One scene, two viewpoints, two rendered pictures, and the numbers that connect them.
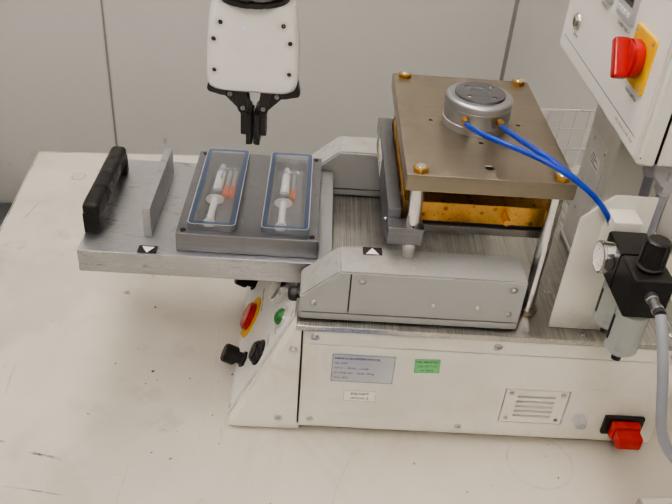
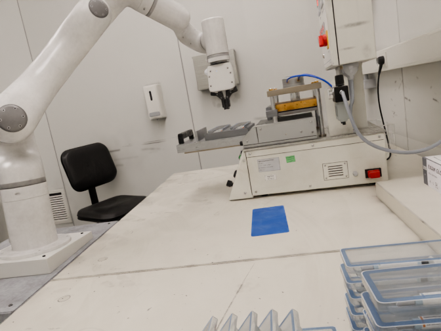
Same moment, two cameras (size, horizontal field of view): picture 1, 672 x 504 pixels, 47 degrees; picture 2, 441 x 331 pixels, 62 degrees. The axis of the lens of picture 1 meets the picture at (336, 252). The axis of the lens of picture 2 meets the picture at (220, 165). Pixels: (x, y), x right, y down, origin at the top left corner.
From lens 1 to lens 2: 0.71 m
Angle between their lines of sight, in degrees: 29
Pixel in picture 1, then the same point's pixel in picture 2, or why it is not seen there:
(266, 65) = (224, 80)
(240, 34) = (216, 73)
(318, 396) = (256, 180)
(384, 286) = (268, 129)
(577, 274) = (331, 112)
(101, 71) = not seen: hidden behind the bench
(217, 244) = (217, 135)
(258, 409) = (237, 190)
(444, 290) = (287, 127)
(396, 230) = (268, 111)
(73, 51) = (189, 168)
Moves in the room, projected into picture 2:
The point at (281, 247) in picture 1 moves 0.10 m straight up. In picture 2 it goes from (237, 132) to (232, 104)
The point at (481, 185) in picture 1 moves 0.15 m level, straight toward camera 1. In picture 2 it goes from (290, 89) to (277, 92)
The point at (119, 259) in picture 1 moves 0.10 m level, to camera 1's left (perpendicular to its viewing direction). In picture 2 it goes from (188, 146) to (164, 150)
